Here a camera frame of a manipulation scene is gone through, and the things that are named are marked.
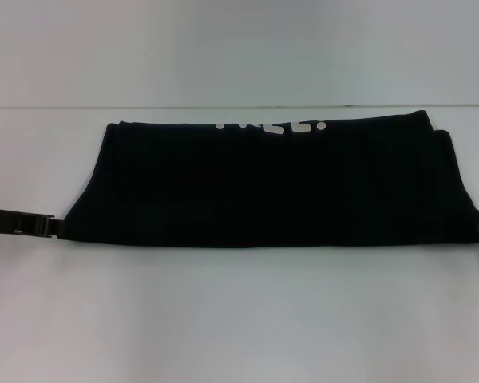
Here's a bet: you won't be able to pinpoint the black t-shirt white print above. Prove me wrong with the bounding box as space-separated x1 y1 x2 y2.
57 109 479 253

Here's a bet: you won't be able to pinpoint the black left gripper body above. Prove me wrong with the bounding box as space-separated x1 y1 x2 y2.
0 206 22 235

